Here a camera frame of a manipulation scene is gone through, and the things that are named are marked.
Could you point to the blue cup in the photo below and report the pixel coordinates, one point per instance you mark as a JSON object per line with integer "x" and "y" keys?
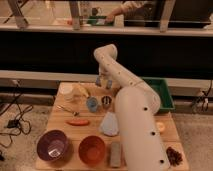
{"x": 92, "y": 104}

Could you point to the yellow banana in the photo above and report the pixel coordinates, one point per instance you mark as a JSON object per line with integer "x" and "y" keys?
{"x": 82, "y": 90}

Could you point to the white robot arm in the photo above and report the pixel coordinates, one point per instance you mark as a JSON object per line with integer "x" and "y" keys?
{"x": 136, "y": 103}

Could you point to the blue sponge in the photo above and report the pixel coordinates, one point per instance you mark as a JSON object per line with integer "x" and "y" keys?
{"x": 103, "y": 82}

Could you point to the green plastic tray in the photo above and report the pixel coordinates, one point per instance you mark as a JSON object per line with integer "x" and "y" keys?
{"x": 161, "y": 87}

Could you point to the bunch of dark grapes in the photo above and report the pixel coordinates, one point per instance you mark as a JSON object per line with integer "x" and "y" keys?
{"x": 175, "y": 157}

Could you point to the small metal cup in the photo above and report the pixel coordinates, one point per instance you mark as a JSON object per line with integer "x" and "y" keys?
{"x": 106, "y": 101}

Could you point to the wooden table board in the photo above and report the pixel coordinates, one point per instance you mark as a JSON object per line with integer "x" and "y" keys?
{"x": 58, "y": 120}

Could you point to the clear plastic cup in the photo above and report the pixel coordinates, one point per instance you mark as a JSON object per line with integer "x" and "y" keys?
{"x": 67, "y": 91}

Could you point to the orange carrot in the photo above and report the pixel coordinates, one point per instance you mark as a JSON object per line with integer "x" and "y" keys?
{"x": 78, "y": 122}

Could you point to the light blue cloth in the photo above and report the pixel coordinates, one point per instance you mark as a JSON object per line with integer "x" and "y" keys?
{"x": 109, "y": 125}

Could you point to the purple bowl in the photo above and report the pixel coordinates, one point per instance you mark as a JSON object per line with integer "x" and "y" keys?
{"x": 52, "y": 146}

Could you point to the grey rectangular block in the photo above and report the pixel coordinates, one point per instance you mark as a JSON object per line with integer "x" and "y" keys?
{"x": 115, "y": 154}

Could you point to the orange bowl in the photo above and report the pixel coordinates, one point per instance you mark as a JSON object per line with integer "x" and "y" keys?
{"x": 92, "y": 150}

